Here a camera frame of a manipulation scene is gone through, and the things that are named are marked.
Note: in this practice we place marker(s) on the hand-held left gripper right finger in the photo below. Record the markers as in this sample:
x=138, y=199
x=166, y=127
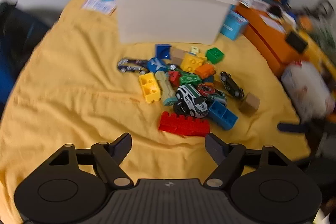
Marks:
x=214, y=146

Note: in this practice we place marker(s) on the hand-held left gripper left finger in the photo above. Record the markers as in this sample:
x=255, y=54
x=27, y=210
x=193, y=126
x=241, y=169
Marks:
x=123, y=144

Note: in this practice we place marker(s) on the orange building brick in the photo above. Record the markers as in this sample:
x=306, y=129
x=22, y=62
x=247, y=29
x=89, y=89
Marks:
x=204, y=71

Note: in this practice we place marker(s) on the large yellow building brick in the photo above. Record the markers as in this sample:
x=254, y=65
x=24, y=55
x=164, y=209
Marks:
x=191, y=63

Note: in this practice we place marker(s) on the green cube building brick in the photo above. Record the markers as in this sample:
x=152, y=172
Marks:
x=215, y=55

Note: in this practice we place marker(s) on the white plastic storage bin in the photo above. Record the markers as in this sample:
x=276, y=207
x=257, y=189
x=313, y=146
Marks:
x=168, y=11

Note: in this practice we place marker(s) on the blue building brick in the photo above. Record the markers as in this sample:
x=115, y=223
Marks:
x=221, y=113

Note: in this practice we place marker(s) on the long red building brick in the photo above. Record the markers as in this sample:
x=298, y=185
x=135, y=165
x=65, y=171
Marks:
x=183, y=125

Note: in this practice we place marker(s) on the teal toy car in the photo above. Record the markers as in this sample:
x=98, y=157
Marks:
x=219, y=97

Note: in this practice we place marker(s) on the white green toy police car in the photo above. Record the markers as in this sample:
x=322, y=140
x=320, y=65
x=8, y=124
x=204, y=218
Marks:
x=190, y=99

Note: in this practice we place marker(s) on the large wooden cube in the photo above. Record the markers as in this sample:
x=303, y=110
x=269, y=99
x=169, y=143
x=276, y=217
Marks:
x=249, y=104

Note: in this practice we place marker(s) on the red toy car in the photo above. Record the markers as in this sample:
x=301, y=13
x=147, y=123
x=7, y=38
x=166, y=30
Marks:
x=206, y=90

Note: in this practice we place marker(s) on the pale green wooden pillar block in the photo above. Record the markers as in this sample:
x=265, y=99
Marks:
x=165, y=87

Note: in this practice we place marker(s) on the green printed building brick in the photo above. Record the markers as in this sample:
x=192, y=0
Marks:
x=190, y=79

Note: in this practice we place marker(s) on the black striped toy car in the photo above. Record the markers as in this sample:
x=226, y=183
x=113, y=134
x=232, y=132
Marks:
x=131, y=66

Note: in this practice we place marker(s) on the dark blue bar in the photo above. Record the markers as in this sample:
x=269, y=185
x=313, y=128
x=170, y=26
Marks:
x=291, y=127

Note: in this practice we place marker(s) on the yellow blanket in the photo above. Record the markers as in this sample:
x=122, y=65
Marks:
x=65, y=82

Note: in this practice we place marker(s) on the blue disc with white plane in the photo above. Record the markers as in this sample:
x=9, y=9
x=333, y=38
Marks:
x=156, y=64

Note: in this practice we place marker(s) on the small cream toy car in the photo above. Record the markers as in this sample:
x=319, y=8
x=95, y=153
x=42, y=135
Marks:
x=195, y=50

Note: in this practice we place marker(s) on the small wooden cube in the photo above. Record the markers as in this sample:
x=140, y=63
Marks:
x=178, y=54

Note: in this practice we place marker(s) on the blue arch block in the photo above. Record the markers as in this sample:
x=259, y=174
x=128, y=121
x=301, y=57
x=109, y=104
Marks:
x=162, y=50

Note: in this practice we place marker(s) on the white plastic bag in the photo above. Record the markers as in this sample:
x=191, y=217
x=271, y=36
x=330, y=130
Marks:
x=307, y=87

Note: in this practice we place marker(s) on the blue tissue box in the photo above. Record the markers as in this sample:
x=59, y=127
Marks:
x=233, y=26

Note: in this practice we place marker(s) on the orange box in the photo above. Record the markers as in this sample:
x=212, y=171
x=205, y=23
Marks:
x=270, y=37

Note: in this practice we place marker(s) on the black block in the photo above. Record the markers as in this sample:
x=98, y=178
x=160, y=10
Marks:
x=296, y=41

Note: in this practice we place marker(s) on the blue white paper packet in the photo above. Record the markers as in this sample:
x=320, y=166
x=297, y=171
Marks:
x=97, y=3

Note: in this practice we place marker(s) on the white puzzle box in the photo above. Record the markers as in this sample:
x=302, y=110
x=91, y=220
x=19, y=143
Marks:
x=252, y=1

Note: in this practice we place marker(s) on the black blue bag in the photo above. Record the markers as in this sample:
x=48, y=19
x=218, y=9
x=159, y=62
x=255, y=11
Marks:
x=15, y=37

